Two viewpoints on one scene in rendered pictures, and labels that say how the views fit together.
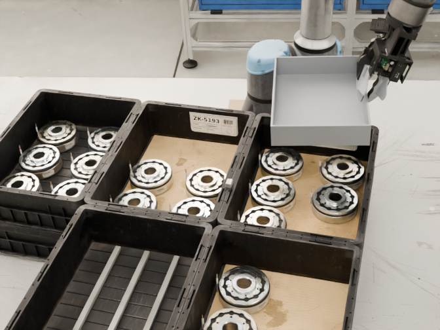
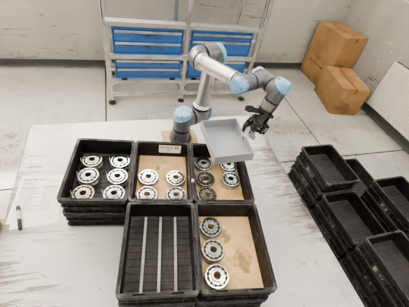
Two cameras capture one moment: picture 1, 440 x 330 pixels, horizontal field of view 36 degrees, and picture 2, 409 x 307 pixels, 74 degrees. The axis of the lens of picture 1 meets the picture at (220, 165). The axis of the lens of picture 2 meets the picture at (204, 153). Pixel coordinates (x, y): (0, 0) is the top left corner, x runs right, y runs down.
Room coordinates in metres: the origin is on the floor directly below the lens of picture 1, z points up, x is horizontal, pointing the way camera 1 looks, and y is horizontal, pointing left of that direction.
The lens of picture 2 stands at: (0.37, 0.39, 1.97)
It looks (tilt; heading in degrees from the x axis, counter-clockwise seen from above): 44 degrees down; 329
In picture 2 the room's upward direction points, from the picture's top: 12 degrees clockwise
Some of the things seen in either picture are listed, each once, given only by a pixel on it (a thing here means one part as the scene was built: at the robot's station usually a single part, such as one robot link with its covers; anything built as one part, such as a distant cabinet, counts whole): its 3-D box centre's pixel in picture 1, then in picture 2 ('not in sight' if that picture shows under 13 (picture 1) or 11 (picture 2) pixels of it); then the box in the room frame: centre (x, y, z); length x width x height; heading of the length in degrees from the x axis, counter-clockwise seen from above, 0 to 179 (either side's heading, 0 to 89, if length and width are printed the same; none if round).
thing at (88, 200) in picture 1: (175, 158); (162, 170); (1.23, 0.10, 0.92); 0.40 x 0.30 x 0.02; 163
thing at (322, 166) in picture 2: not in sight; (317, 181); (1.23, -1.25, 0.37); 0.40 x 0.30 x 0.45; 172
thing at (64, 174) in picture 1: (62, 158); (101, 175); (1.32, 0.39, 0.87); 0.40 x 0.30 x 0.11; 163
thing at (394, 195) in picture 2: not in sight; (388, 215); (0.78, -1.59, 0.37); 0.40 x 0.30 x 0.45; 172
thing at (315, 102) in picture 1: (319, 98); (226, 139); (1.22, -0.23, 1.07); 0.27 x 0.20 x 0.05; 172
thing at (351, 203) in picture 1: (334, 198); (230, 179); (1.12, -0.25, 0.86); 0.10 x 0.10 x 0.01
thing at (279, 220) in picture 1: (262, 222); (207, 195); (1.06, -0.09, 0.86); 0.10 x 0.10 x 0.01
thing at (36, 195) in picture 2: not in sight; (36, 198); (1.39, 0.72, 0.70); 0.33 x 0.23 x 0.01; 172
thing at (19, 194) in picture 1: (58, 142); (100, 168); (1.32, 0.39, 0.92); 0.40 x 0.30 x 0.02; 163
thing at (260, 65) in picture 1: (270, 67); (183, 118); (1.64, -0.16, 0.89); 0.13 x 0.12 x 0.14; 104
